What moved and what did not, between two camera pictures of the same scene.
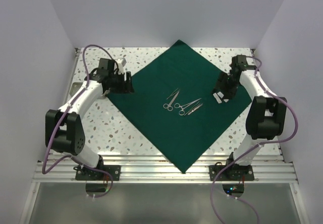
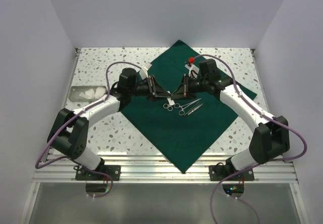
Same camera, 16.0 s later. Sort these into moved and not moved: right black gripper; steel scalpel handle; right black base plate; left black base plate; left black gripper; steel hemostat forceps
Moved: left black gripper; right black gripper
Not moved: steel scalpel handle; left black base plate; right black base plate; steel hemostat forceps
